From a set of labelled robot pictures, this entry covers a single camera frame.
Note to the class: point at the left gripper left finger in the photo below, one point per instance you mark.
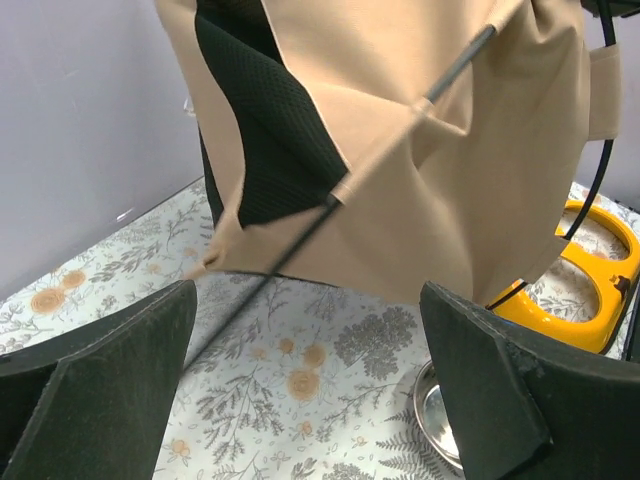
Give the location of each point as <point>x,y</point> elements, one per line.
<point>93,403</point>

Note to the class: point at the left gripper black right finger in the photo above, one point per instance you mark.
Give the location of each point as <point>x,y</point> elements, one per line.
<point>525,406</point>

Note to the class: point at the beige fabric pet tent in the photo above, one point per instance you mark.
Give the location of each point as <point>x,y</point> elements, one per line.
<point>289,95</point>

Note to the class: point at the right steel bowl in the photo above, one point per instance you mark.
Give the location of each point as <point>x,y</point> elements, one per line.
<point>432,418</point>

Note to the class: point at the yellow double bowl holder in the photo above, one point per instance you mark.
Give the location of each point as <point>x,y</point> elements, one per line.
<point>583,297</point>

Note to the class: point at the floral table mat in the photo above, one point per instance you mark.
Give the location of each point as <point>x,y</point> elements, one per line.
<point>314,382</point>

